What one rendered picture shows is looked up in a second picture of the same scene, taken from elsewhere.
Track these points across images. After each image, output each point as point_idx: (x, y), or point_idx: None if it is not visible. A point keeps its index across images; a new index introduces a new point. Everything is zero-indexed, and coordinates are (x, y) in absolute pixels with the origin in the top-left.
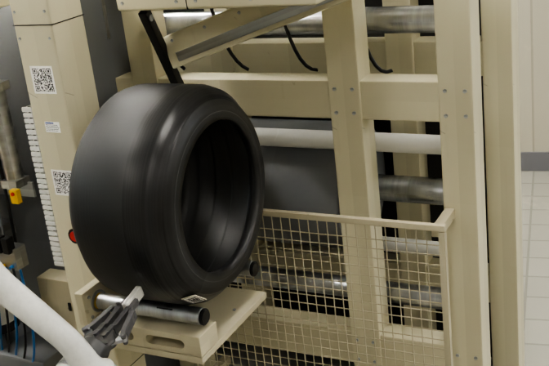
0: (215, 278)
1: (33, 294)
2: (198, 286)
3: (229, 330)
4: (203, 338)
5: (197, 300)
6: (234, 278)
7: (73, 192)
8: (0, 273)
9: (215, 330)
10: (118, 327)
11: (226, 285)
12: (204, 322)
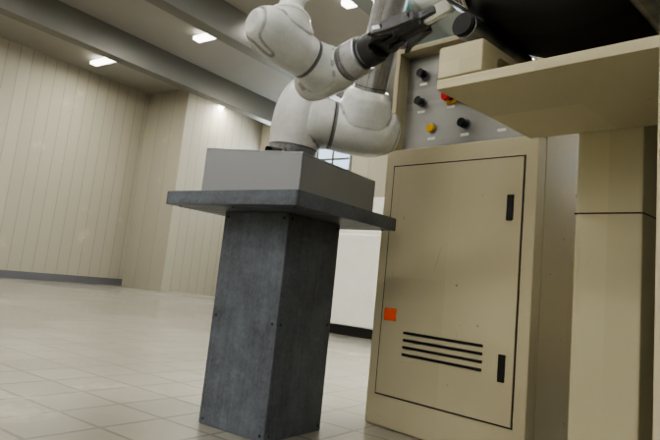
0: None
1: None
2: None
3: (513, 65)
4: (448, 53)
5: None
6: None
7: None
8: None
9: (476, 50)
10: (397, 28)
11: None
12: (457, 29)
